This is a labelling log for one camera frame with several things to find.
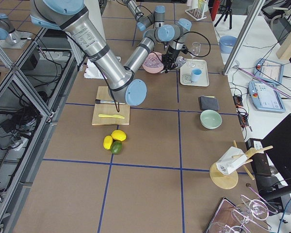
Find black camera tripod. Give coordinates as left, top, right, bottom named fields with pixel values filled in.
left=214, top=0, right=233, bottom=30

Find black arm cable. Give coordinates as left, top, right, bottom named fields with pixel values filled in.
left=184, top=31, right=211, bottom=59

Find wooden stand with round base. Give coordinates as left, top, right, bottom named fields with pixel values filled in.
left=210, top=140, right=273, bottom=189

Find black monitor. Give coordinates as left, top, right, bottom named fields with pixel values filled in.
left=252, top=114, right=291, bottom=200

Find clear wine glass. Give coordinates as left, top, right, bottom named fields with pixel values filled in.
left=187, top=42, right=201, bottom=68

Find pile of clear ice cubes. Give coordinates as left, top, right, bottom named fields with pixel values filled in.
left=144, top=53, right=163, bottom=68

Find metal ice scoop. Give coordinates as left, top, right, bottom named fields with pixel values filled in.
left=161, top=54, right=186, bottom=73

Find steel cylinder muddler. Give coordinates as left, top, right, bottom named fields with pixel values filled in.
left=95, top=99, right=125, bottom=105

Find wine glasses on dark tray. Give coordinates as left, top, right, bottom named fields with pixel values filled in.
left=204, top=183, right=278, bottom=233

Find cream bear tray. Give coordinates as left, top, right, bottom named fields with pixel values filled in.
left=180, top=59, right=209, bottom=87

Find whole yellow lemon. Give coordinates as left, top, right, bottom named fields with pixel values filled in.
left=111, top=130, right=127, bottom=141

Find green lime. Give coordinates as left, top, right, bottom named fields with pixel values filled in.
left=110, top=141, right=122, bottom=154

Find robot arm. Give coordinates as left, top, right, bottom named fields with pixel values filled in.
left=122, top=0, right=165, bottom=31
left=31, top=0, right=192, bottom=106

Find white wire rack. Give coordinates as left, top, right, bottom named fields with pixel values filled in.
left=185, top=0, right=209, bottom=21

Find green bowl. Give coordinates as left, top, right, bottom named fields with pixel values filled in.
left=200, top=110, right=223, bottom=130

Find light blue plastic cup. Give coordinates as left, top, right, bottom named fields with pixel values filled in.
left=191, top=68, right=202, bottom=82

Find yellow plastic knife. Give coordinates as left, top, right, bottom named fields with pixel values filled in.
left=98, top=114, right=125, bottom=119

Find white carton on stand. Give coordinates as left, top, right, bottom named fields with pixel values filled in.
left=216, top=147, right=247, bottom=175

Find pink bowl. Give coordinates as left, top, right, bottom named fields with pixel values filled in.
left=142, top=52, right=164, bottom=74

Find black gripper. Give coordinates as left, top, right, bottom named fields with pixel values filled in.
left=162, top=41, right=187, bottom=70

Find grey folded cloth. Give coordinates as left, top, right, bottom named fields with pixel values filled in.
left=198, top=96, right=219, bottom=111

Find wooden cutting board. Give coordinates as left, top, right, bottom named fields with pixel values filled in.
left=91, top=86, right=131, bottom=126

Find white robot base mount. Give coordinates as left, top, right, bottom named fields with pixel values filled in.
left=84, top=59, right=105, bottom=79

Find aluminium frame post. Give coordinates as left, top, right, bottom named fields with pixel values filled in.
left=223, top=0, right=265, bottom=75

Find blue bowl at back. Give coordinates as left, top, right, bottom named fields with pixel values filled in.
left=219, top=35, right=237, bottom=54

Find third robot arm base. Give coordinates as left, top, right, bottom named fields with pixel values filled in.
left=0, top=13, right=32, bottom=49

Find teach pendant tablet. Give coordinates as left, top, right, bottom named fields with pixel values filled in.
left=254, top=58, right=284, bottom=85
left=248, top=81, right=286, bottom=113

